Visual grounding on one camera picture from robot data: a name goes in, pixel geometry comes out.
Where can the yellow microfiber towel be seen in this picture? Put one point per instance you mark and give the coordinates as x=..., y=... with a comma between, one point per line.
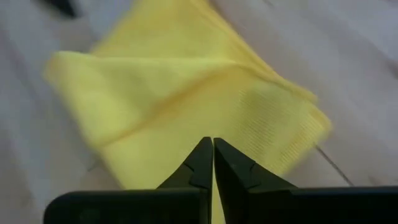
x=186, y=93

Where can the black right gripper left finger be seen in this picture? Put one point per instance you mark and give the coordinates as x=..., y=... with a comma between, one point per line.
x=199, y=174

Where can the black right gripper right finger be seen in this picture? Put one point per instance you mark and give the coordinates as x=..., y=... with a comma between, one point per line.
x=236, y=177

